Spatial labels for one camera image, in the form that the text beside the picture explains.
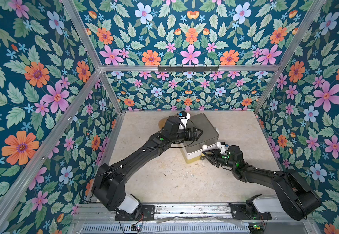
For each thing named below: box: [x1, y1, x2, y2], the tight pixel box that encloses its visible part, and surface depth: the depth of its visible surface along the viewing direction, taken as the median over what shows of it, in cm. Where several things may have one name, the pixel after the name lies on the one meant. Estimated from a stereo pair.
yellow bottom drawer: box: [184, 155, 205, 164], surface depth 92 cm
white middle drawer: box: [186, 149, 204, 160], surface depth 84 cm
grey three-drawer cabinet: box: [179, 113, 220, 164], surface depth 84 cm
